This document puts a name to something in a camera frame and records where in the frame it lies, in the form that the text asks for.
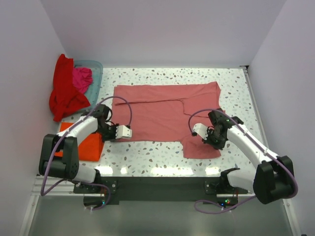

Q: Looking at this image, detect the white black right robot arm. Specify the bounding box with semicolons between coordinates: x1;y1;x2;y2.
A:
193;110;298;204

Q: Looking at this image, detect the aluminium extrusion rail frame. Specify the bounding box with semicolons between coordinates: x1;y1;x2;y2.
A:
21;67;300;236

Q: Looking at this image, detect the magenta t shirt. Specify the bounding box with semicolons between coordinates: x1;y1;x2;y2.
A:
72;67;93;94

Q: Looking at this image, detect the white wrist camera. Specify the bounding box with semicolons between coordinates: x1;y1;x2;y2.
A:
192;123;208;140
115;125;132;139

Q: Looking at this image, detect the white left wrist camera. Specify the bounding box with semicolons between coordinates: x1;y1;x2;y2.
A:
115;125;132;139

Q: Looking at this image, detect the salmon pink t shirt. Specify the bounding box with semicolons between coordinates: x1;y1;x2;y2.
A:
112;82;221;159

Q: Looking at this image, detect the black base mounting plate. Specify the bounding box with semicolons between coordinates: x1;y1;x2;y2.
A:
73;177;248;207

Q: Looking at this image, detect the red t shirt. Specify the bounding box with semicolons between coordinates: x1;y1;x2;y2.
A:
49;54;90;122

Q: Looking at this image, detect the light blue plastic basket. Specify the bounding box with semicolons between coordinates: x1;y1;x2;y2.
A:
74;60;103;113

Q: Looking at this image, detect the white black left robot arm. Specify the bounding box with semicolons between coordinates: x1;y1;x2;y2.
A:
38;105;119;196

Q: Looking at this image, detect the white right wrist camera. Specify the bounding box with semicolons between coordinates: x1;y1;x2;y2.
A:
192;123;208;140

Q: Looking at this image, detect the folded orange t shirt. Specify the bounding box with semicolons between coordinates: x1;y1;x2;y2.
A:
54;122;104;162

